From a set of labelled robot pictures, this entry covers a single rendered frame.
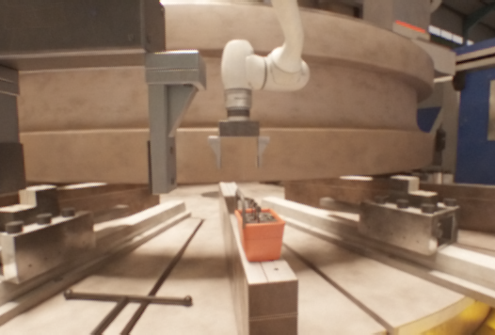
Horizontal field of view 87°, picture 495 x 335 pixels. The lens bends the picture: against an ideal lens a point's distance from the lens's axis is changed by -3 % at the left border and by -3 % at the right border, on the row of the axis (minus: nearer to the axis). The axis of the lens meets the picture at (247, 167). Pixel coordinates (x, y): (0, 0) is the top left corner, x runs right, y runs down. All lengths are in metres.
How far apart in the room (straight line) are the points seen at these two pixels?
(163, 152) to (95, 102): 1.57
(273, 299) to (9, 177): 0.67
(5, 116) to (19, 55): 0.06
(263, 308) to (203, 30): 1.23
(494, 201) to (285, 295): 2.34
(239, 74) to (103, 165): 0.94
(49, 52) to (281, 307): 0.75
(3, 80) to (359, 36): 1.69
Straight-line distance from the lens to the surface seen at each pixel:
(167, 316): 1.36
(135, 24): 0.21
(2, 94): 0.29
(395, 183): 1.88
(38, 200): 1.71
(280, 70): 0.88
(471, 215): 2.92
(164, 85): 0.21
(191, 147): 1.37
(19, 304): 1.64
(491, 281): 1.75
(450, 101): 7.67
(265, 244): 0.86
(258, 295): 0.79
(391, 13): 5.46
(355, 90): 1.90
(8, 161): 0.29
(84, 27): 0.23
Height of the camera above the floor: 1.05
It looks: 5 degrees down
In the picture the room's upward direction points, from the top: 1 degrees counter-clockwise
